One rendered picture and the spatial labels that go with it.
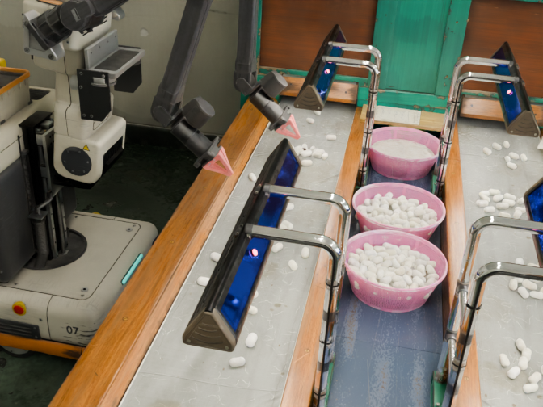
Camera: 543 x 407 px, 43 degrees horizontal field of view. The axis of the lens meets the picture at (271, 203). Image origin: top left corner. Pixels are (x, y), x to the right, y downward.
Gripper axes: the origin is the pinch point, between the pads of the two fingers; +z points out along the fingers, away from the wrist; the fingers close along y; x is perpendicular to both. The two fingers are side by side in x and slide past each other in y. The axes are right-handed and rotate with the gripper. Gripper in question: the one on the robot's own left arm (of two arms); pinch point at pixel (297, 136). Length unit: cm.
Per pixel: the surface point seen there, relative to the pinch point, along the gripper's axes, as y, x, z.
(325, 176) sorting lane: -10.9, -1.9, 13.5
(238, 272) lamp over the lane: -116, -27, -12
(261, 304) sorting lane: -79, 2, 9
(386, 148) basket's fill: 18.3, -12.7, 27.4
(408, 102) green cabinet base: 47, -21, 27
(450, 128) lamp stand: -9.9, -40.8, 26.3
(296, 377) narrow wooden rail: -103, -9, 17
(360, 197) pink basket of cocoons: -22.7, -10.6, 22.2
